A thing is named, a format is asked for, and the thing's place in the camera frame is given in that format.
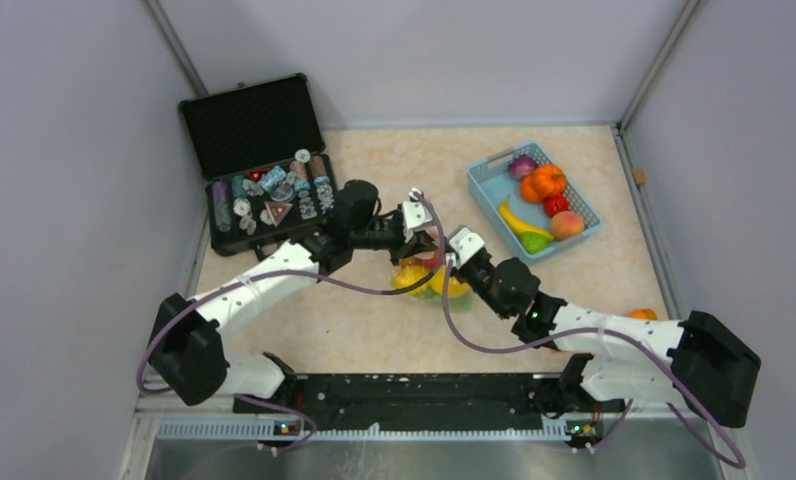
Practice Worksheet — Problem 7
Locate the small yellow toy lemon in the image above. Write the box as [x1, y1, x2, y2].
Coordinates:
[428, 268, 471, 298]

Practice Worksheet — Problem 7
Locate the green toy lime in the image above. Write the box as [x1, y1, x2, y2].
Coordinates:
[519, 231, 553, 255]

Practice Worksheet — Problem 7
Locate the red toy pepper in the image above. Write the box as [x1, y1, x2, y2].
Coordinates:
[542, 195, 570, 218]

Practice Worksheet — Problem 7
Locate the toy peach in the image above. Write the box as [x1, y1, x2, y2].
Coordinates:
[549, 210, 585, 241]

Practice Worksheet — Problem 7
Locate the orange toy carrot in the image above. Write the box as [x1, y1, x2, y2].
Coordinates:
[627, 308, 658, 321]

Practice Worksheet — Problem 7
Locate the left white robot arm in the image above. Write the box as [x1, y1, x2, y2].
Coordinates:
[136, 180, 444, 414]

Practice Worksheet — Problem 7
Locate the black poker chip case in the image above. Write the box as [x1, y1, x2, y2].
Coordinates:
[177, 73, 338, 258]

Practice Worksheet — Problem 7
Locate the orange toy pumpkin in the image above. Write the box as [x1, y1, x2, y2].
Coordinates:
[519, 164, 568, 204]

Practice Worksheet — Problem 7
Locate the blue perforated plastic basket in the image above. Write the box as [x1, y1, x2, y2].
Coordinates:
[467, 142, 604, 265]

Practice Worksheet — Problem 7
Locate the purple toy onion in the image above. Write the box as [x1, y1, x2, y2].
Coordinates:
[507, 155, 539, 181]

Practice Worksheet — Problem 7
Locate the red toy apple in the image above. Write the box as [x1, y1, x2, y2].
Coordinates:
[414, 251, 442, 270]

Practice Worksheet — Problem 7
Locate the clear dotted zip bag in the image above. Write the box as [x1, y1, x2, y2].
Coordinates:
[390, 251, 473, 310]

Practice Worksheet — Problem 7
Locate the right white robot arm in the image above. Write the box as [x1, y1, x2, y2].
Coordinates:
[445, 226, 761, 428]

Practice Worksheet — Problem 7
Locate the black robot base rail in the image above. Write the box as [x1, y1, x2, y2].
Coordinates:
[270, 373, 625, 432]

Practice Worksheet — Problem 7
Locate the yellow toy banana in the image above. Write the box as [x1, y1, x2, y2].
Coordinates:
[497, 199, 554, 241]

